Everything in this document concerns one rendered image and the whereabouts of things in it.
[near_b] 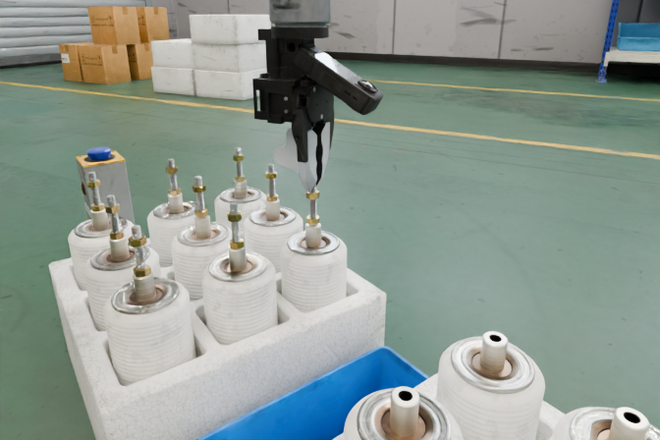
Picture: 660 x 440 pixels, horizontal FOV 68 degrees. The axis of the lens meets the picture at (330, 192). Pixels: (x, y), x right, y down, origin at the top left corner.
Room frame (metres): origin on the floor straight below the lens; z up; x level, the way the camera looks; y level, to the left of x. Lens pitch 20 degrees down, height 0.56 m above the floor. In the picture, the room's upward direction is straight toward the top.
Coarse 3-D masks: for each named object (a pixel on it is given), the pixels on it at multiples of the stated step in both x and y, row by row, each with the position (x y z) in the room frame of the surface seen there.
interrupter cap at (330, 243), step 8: (304, 232) 0.66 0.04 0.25; (288, 240) 0.63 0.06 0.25; (296, 240) 0.63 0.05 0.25; (304, 240) 0.64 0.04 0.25; (328, 240) 0.64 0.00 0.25; (336, 240) 0.63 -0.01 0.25; (296, 248) 0.61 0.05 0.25; (304, 248) 0.61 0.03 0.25; (312, 248) 0.61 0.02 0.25; (320, 248) 0.61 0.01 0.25; (328, 248) 0.61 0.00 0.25; (336, 248) 0.61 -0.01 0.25
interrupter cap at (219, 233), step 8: (216, 224) 0.69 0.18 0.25; (184, 232) 0.66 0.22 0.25; (192, 232) 0.66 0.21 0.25; (216, 232) 0.66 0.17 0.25; (224, 232) 0.66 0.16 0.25; (184, 240) 0.64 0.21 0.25; (192, 240) 0.64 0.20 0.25; (200, 240) 0.64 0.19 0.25; (208, 240) 0.63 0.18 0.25; (216, 240) 0.63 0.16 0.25; (224, 240) 0.64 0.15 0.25
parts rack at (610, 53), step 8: (616, 0) 4.21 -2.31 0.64; (616, 8) 4.20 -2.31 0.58; (616, 16) 4.20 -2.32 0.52; (608, 24) 4.22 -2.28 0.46; (608, 32) 4.21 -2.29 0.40; (608, 40) 4.21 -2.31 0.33; (608, 48) 4.21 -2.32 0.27; (616, 48) 4.44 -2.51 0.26; (608, 56) 4.19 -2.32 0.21; (616, 56) 4.17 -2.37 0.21; (624, 56) 4.14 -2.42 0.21; (632, 56) 4.11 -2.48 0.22; (640, 56) 4.08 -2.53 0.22; (648, 56) 4.06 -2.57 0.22; (656, 56) 4.03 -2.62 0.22; (600, 64) 4.22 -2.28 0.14; (600, 72) 4.21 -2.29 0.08; (600, 80) 4.21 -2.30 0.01
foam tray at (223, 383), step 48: (96, 336) 0.51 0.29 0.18; (288, 336) 0.51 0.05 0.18; (336, 336) 0.56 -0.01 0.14; (96, 384) 0.43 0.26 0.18; (144, 384) 0.43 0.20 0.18; (192, 384) 0.44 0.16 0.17; (240, 384) 0.47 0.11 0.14; (288, 384) 0.51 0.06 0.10; (96, 432) 0.48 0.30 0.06; (144, 432) 0.41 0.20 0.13; (192, 432) 0.44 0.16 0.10
